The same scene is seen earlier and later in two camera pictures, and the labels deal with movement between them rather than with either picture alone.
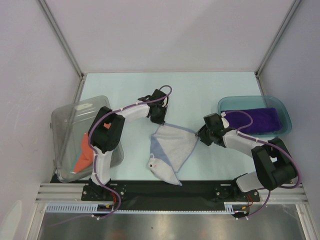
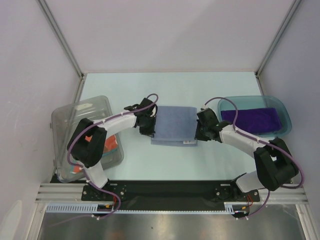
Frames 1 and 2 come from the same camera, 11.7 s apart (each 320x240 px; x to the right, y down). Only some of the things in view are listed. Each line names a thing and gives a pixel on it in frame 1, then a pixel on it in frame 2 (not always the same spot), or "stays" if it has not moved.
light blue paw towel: [171, 146] -> [175, 126]
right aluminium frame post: [258, 72] stays
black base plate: [169, 193] stays
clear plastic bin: [70, 121] stays
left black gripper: [161, 120] -> [149, 132]
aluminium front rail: [73, 192] stays
